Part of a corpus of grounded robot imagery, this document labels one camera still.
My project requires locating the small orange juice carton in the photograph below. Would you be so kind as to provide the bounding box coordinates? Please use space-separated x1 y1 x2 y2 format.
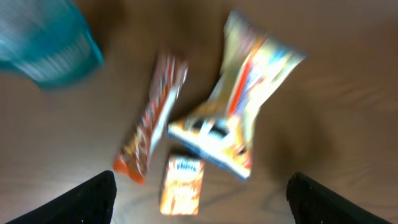
159 150 205 216

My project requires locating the teal mouthwash bottle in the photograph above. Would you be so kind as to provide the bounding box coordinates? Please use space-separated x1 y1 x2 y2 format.
1 0 104 88

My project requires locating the yellow snack bag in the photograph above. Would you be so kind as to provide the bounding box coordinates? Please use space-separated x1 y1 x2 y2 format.
167 11 305 180

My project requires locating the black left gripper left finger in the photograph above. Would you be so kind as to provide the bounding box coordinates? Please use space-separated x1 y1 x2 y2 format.
7 170 117 224

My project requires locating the orange red snack bar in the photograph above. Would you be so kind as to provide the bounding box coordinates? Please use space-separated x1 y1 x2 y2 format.
113 50 188 184

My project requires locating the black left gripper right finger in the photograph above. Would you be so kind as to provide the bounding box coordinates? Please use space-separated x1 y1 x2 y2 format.
286 172 390 224

